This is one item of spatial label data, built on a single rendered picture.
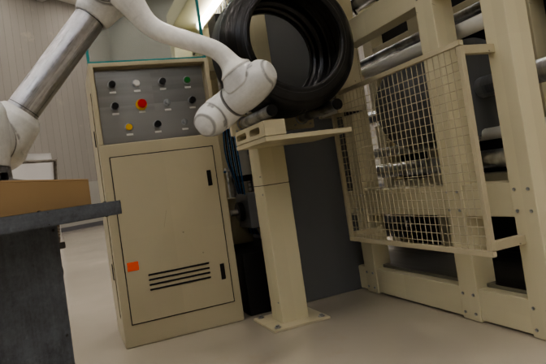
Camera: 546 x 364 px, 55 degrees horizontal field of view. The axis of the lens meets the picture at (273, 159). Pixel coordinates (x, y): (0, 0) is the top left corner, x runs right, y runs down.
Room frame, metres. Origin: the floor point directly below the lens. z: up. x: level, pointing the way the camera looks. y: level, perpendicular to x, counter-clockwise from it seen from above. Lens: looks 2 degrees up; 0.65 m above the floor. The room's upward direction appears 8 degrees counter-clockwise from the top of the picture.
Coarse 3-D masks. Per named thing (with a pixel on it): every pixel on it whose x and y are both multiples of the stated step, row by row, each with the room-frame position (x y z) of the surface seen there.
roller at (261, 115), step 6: (264, 108) 1.96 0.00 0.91; (270, 108) 1.93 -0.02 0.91; (276, 108) 1.94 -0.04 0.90; (252, 114) 2.10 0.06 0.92; (258, 114) 2.01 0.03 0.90; (264, 114) 1.96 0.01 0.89; (270, 114) 1.93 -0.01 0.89; (240, 120) 2.23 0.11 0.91; (246, 120) 2.15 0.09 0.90; (252, 120) 2.10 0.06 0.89; (258, 120) 2.05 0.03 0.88; (240, 126) 2.24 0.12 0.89; (246, 126) 2.19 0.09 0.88
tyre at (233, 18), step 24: (240, 0) 1.92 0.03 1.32; (264, 0) 2.21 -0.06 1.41; (288, 0) 2.23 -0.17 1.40; (312, 0) 2.18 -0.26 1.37; (216, 24) 2.05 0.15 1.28; (240, 24) 1.90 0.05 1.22; (312, 24) 2.29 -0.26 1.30; (336, 24) 2.06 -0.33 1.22; (240, 48) 1.90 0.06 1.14; (312, 48) 2.30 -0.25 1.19; (336, 48) 2.22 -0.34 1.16; (216, 72) 2.08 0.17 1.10; (312, 72) 2.29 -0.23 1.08; (336, 72) 2.03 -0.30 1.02; (288, 96) 1.96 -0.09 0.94; (312, 96) 1.99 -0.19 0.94
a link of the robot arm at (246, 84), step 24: (120, 0) 1.54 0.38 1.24; (144, 0) 1.57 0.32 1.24; (144, 24) 1.56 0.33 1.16; (168, 24) 1.56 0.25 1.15; (192, 48) 1.53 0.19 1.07; (216, 48) 1.51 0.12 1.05; (240, 72) 1.48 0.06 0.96; (264, 72) 1.47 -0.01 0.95; (240, 96) 1.50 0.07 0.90; (264, 96) 1.51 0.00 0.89
